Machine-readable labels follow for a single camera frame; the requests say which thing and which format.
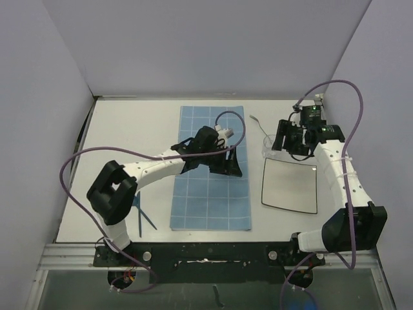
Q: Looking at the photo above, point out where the aluminium frame rail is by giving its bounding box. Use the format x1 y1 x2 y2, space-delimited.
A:
314 93 396 310

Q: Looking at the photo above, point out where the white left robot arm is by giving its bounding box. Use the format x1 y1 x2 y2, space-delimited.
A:
86 125 243 265

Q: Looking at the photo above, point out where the dark blue plastic knife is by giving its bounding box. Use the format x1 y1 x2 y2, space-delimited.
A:
134 192 142 238

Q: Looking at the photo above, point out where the dark blue plastic spoon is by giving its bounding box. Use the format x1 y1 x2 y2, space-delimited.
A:
137 207 157 230

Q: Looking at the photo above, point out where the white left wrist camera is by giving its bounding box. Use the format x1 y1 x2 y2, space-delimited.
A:
214 125 234 148

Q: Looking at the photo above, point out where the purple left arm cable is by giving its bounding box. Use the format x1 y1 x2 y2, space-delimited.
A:
60 110 246 293

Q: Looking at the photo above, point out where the clear wine glass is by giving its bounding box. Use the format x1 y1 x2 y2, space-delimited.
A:
261 134 283 160

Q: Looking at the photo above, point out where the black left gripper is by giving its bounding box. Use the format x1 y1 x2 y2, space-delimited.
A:
199 144 240 176

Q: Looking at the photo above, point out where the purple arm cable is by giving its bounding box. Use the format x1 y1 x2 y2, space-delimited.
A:
280 79 365 310
60 110 246 293

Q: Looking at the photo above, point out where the square white plate black rim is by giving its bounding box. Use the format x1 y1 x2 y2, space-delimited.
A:
261 158 317 214

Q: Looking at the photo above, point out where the blue checked cloth napkin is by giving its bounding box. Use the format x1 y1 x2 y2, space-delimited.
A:
170 105 252 232

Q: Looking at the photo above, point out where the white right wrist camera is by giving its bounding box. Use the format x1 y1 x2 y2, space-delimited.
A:
314 93 324 107

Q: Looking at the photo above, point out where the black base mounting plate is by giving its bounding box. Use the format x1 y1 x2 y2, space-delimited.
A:
93 240 325 284

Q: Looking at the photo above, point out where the silver metal fork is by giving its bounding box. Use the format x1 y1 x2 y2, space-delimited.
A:
249 114 268 137

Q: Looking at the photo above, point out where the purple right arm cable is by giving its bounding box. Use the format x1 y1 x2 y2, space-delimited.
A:
280 79 365 310

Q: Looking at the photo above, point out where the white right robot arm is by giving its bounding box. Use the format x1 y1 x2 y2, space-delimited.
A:
272 105 387 264

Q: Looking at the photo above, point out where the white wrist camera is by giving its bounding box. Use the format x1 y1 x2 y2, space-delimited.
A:
314 93 324 107
214 125 234 148

